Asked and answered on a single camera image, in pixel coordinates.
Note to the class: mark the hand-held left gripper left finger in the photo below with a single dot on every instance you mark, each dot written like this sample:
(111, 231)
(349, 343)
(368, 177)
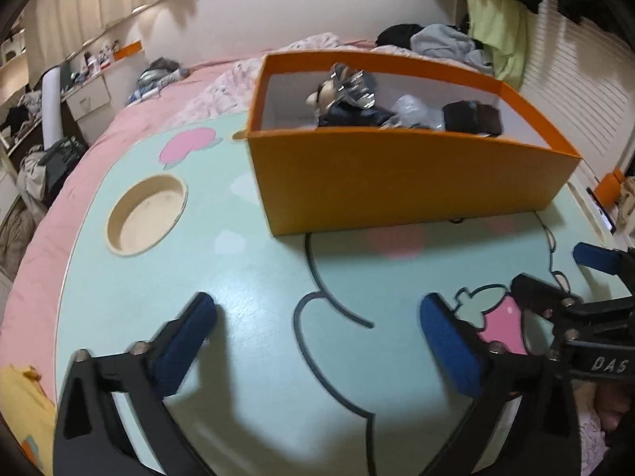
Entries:
(186, 342)

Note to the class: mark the orange box lid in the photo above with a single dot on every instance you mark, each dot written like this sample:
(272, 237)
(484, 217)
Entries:
(126, 50)

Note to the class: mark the pink bed sheet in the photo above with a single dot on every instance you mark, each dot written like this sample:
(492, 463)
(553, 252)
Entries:
(99, 158)

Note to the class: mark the dark wallet with red emblem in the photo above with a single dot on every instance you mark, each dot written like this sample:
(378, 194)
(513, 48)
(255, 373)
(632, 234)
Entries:
(459, 116)

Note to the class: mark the clear plastic wrap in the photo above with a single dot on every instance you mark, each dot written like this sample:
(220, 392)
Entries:
(416, 111)

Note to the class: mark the orange object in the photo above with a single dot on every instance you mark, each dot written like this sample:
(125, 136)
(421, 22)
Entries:
(611, 183)

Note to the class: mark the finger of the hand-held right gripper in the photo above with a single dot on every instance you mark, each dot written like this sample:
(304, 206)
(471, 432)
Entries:
(600, 258)
(540, 292)

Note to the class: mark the orange cardboard box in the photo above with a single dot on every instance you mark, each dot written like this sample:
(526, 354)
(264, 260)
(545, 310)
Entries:
(397, 178)

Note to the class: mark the white bookshelf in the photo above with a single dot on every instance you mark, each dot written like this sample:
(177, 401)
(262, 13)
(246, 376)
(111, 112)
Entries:
(12, 49)

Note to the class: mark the grey garment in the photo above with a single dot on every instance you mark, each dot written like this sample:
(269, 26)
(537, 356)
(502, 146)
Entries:
(441, 42)

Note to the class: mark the grey clothes heap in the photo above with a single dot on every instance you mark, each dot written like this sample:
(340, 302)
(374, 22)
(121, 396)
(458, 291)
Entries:
(49, 168)

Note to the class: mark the person's right hand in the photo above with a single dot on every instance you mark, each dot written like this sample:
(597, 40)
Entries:
(610, 404)

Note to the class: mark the black garment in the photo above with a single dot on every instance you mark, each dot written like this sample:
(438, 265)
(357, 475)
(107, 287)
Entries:
(397, 34)

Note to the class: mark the light green cartoon table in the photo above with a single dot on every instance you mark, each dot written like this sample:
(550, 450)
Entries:
(297, 54)

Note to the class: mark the yellow cartoon pillow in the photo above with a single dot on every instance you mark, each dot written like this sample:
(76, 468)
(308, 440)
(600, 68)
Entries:
(20, 406)

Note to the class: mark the dark patterned cloth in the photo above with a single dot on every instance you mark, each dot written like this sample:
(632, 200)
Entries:
(357, 118)

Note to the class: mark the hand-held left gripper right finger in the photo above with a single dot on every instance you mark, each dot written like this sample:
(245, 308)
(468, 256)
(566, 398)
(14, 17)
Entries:
(449, 352)

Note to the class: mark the white nightstand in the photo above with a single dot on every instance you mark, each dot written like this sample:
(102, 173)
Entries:
(89, 96)

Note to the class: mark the yellow-green cloth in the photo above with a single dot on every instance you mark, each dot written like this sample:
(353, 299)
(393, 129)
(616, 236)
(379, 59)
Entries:
(496, 25)

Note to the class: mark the striped dark garment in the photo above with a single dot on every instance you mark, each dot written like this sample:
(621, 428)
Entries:
(158, 73)

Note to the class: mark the white roll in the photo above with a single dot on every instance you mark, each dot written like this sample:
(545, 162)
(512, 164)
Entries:
(51, 109)

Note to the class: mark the pile of dark clothes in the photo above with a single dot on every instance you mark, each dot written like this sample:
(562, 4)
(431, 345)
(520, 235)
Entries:
(20, 114)

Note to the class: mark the black phone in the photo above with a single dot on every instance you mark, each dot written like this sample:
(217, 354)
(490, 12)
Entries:
(603, 210)

